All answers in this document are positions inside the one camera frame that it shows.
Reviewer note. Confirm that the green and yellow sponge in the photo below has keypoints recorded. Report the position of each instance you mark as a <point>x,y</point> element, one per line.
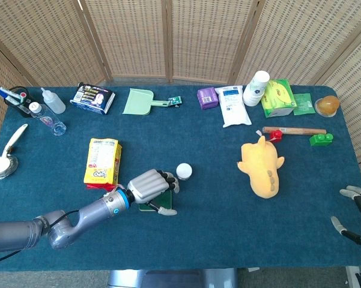
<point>165,200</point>

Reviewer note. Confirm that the woven wooden folding screen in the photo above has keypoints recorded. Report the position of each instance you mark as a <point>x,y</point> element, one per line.
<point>129,36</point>

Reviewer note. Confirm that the blue table cloth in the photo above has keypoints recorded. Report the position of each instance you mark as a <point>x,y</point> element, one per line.
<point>228,234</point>

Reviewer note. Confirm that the white marker blue cap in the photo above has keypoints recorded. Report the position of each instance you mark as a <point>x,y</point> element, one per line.
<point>10,92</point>
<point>12,100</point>

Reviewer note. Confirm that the small red toy block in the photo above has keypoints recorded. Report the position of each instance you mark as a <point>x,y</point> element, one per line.
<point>276,135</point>

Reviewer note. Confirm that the yellow red snack bag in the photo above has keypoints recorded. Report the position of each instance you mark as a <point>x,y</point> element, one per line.
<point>103,162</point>

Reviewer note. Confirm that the green toy brick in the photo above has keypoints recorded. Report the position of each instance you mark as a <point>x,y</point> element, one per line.
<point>320,140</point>

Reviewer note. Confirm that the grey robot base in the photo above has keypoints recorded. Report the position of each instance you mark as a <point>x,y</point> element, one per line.
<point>171,279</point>

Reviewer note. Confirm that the silver round dish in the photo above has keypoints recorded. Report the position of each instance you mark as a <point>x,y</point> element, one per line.
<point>14,166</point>

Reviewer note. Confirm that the orange bun in wrapper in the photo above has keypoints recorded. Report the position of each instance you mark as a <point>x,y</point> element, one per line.
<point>328,105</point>

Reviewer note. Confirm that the small white jar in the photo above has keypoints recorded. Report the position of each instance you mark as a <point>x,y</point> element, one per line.
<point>184,170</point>

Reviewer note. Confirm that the dark blue pad package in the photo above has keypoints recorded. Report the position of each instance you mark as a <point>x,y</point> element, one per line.
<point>93,97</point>

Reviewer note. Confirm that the purple box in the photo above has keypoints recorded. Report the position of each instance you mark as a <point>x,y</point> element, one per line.
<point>207,98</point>

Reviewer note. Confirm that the clear soap dish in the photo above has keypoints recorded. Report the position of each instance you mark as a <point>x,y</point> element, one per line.
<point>317,108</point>

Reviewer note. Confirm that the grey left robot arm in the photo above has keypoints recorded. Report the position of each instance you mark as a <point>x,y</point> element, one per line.
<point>90,213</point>

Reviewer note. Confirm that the stack of paper cups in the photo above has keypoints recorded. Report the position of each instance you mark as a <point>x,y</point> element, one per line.
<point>255,90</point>

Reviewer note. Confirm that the green tissue box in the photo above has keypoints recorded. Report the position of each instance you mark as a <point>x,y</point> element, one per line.
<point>279,97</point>

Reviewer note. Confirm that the white wet wipes pack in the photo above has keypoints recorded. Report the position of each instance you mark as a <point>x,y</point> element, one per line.
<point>234,108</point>

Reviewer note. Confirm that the green sachet packet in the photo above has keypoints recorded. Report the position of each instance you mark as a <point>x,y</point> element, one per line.
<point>304,104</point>

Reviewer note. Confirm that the clear plastic water bottle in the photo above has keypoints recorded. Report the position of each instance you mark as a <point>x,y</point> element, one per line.
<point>48,120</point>

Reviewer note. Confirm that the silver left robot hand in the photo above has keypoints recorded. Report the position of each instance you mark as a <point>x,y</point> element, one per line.
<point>147,186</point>

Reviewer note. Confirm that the white round pad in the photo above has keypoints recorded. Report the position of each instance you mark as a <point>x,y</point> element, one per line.
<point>0,165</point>

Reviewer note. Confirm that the yellow plush toy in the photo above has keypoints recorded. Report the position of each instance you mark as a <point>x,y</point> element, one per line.
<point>261,168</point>

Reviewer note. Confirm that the mint green dustpan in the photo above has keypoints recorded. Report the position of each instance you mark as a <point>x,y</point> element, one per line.
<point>138,102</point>

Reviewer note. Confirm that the white squeeze bottle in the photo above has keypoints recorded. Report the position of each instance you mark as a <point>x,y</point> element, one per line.
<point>54,103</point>

